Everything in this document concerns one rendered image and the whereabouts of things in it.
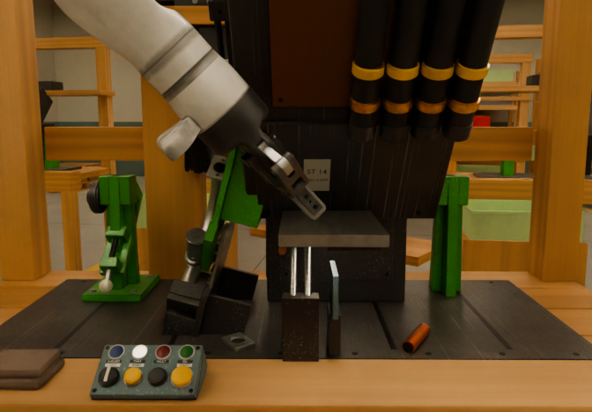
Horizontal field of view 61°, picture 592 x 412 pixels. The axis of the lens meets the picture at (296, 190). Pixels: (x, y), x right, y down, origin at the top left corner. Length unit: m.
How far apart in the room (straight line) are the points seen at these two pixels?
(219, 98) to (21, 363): 0.56
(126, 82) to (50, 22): 2.20
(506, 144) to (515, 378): 0.74
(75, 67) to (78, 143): 11.48
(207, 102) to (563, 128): 1.07
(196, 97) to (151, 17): 0.08
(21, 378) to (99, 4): 0.59
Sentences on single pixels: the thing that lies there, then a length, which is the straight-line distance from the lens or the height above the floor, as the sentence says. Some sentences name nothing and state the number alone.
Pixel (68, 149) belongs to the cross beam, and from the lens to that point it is 1.49.
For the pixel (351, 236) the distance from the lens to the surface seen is 0.73.
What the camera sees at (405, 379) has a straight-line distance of 0.84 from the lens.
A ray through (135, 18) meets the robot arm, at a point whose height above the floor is 1.38.
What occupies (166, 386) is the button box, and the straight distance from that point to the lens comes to 0.79.
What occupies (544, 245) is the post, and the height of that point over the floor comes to 0.98.
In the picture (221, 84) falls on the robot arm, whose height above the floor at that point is 1.33.
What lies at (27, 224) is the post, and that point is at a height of 1.03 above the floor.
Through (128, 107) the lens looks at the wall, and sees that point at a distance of 12.27.
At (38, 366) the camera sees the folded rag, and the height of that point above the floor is 0.93.
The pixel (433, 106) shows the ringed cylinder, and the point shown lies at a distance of 0.76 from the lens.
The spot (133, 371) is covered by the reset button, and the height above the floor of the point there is 0.94.
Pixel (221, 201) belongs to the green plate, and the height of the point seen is 1.15.
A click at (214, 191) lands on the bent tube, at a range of 1.04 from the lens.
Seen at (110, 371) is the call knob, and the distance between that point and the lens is 0.81.
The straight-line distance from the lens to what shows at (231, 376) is 0.84.
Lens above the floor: 1.29
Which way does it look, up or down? 8 degrees down
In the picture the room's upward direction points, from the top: straight up
